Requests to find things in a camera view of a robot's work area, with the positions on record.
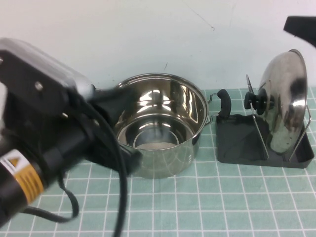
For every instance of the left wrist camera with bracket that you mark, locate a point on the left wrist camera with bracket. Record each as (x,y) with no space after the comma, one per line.
(37,74)

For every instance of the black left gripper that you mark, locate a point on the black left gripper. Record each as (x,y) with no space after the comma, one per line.
(98,138)

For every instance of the green tiled tablecloth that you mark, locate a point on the green tiled tablecloth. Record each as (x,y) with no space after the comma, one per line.
(197,209)

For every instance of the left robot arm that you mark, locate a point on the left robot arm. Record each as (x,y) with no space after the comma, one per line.
(22,172)

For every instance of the stainless steel pot lid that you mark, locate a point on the stainless steel pot lid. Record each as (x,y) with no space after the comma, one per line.
(284,98)

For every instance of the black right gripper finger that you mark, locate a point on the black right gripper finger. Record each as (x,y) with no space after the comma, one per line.
(303,28)

